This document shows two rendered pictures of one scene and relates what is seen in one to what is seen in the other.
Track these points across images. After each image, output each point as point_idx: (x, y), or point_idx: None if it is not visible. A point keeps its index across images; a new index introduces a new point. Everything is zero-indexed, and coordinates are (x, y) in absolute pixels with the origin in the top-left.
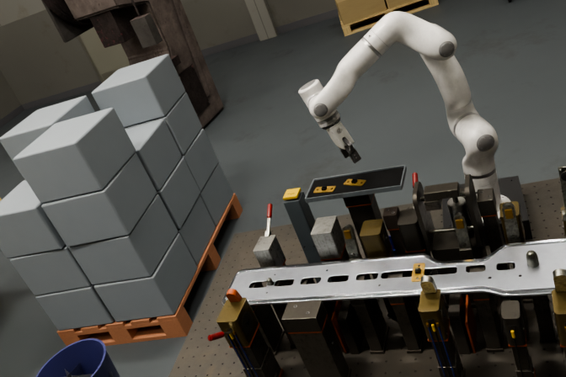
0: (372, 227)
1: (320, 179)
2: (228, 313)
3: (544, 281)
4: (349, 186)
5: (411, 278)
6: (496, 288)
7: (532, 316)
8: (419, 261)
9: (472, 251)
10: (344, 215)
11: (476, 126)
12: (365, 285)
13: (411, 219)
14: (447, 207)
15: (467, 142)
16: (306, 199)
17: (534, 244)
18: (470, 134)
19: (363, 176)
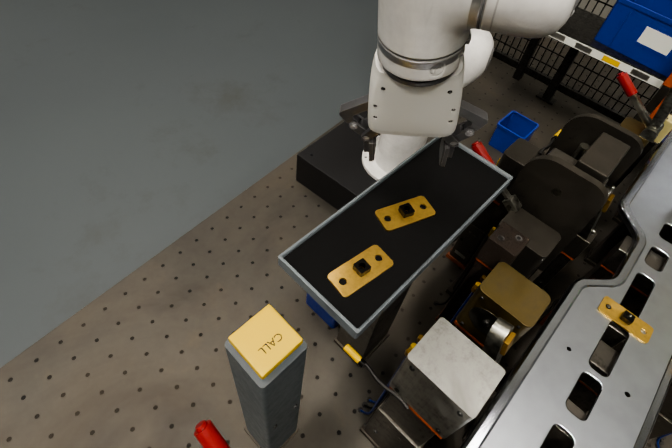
0: (518, 291)
1: (296, 247)
2: None
3: None
4: (407, 228)
5: (638, 338)
6: None
7: (562, 270)
8: (593, 297)
9: None
10: (132, 276)
11: (481, 30)
12: (614, 418)
13: (543, 233)
14: (348, 181)
15: (472, 62)
16: (360, 332)
17: (641, 186)
18: (480, 46)
19: (395, 189)
